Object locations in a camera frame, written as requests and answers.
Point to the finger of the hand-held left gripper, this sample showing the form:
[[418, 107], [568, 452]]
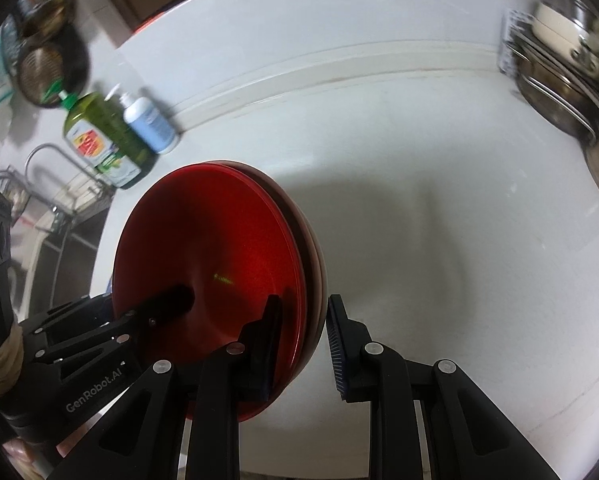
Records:
[[69, 312], [169, 302]]

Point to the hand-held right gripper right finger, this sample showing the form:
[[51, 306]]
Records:
[[335, 345]]

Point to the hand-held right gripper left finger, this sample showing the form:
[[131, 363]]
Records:
[[269, 340]]

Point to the pink bowl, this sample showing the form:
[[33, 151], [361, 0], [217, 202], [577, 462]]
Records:
[[317, 280]]

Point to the red bowl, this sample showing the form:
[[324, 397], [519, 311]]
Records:
[[219, 240]]

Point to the person's left hand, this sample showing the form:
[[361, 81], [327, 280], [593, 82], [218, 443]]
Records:
[[19, 452]]

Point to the steel sink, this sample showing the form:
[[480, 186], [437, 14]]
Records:
[[69, 260]]

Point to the thin gooseneck faucet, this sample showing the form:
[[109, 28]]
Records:
[[43, 146]]

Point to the green dish soap bottle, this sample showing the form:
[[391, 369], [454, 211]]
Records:
[[104, 145]]

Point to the white pump bottle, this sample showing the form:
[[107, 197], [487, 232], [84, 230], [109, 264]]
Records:
[[149, 125]]

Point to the brass mesh skimmer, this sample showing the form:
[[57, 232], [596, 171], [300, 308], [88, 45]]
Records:
[[39, 72]]

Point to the black frying pan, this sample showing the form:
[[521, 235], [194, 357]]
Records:
[[77, 65]]

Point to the brass ladle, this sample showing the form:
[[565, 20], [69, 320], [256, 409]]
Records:
[[49, 15]]

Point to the wide steel pot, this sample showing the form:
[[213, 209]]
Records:
[[549, 95]]

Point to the metal pot rack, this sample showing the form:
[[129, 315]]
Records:
[[508, 35]]

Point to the cream pot with glass lid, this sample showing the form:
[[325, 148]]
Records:
[[554, 25]]

